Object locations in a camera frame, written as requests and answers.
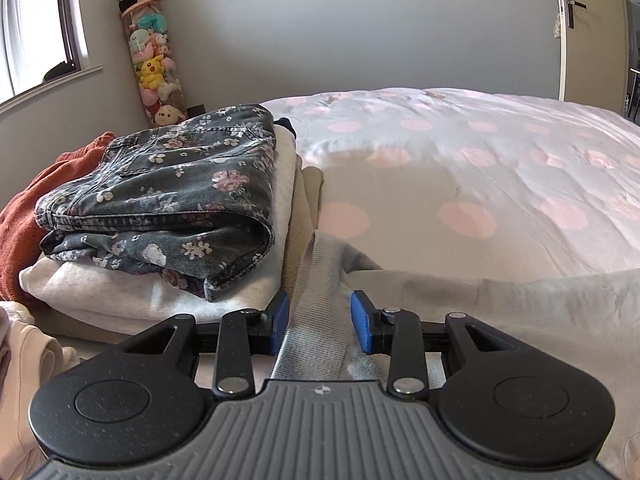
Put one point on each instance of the clear tube of plush toys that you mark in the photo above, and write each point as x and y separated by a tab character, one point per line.
150	70

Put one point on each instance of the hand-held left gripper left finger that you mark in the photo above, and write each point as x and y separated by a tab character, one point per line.
280	325

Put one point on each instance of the beige garment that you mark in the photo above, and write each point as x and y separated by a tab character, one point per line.
310	210

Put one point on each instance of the rust orange garment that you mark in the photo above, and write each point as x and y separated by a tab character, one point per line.
25	220

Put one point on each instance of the dark object on windowsill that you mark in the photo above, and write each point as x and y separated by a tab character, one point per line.
60	72

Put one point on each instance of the white folded sweatshirt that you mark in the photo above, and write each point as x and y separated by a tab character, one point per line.
125	290

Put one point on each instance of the black wall outlet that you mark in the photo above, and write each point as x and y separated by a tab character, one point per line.
196	108

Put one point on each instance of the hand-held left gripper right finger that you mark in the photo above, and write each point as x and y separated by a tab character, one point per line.
361	322

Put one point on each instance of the cream garment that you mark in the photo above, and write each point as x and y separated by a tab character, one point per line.
25	360

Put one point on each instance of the cream door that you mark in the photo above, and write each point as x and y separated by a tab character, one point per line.
595	60

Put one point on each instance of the floral denim jeans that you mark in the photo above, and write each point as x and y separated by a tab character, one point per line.
175	170

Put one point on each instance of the light blue sweatshirt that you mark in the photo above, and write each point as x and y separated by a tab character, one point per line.
550	320

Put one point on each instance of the window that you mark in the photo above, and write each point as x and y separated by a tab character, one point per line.
30	20

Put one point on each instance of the navy blue garment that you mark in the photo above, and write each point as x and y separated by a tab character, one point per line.
287	126

